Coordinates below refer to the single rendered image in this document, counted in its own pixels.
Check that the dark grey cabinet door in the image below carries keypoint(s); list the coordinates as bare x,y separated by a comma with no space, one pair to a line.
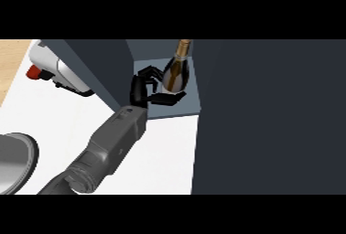
269,119

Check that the white appliance with red knob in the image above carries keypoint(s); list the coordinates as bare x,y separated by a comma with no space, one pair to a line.
51,65

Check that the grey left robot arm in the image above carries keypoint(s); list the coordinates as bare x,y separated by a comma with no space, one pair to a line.
116,137

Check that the dark gold-necked wine bottle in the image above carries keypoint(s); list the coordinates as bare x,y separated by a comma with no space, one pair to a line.
176,73

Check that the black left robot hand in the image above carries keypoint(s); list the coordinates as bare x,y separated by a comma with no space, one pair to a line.
137,91

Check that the dark grey cabinet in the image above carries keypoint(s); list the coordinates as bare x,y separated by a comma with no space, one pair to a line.
103,67

